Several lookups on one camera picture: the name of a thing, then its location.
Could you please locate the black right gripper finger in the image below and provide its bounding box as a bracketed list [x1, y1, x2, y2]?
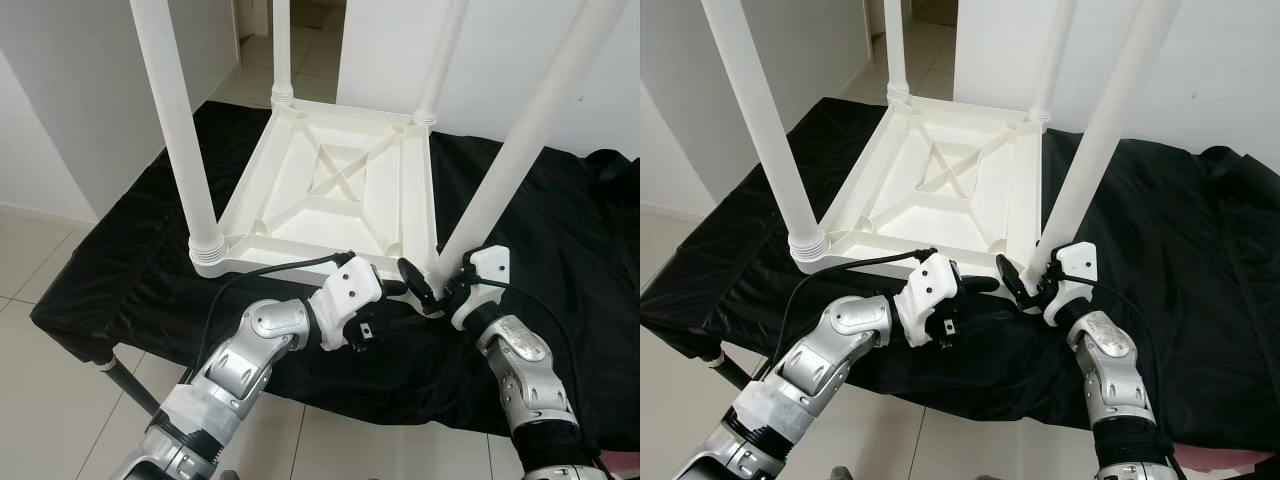
[996, 254, 1036, 309]
[398, 258, 441, 311]

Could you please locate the white plastic table leg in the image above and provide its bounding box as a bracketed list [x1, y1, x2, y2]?
[1033, 0, 1183, 269]
[884, 0, 911, 103]
[1028, 0, 1079, 123]
[435, 0, 629, 276]
[270, 0, 297, 109]
[130, 0, 231, 269]
[700, 0, 833, 269]
[413, 0, 471, 126]

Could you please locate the black cloth table cover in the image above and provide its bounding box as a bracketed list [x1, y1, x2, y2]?
[30, 98, 640, 451]
[640, 95, 1280, 451]

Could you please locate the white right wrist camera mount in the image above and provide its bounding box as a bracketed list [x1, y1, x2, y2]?
[1043, 240, 1099, 326]
[450, 245, 514, 331]

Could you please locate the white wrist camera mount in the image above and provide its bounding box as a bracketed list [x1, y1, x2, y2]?
[450, 245, 514, 331]
[308, 255, 384, 351]
[895, 250, 966, 349]
[1043, 240, 1099, 326]

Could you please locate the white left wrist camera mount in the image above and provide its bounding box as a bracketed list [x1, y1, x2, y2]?
[308, 255, 384, 351]
[895, 250, 966, 349]

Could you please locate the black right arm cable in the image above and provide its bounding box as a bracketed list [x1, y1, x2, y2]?
[1055, 272, 1171, 431]
[470, 278, 596, 441]

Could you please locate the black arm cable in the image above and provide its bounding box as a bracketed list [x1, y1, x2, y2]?
[470, 278, 596, 441]
[1055, 272, 1171, 431]
[790, 248, 936, 356]
[195, 252, 353, 386]

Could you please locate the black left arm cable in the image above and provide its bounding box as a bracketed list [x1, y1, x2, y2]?
[195, 252, 353, 386]
[790, 248, 936, 356]

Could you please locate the white door frame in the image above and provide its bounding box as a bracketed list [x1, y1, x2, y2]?
[868, 0, 901, 39]
[235, 0, 273, 39]

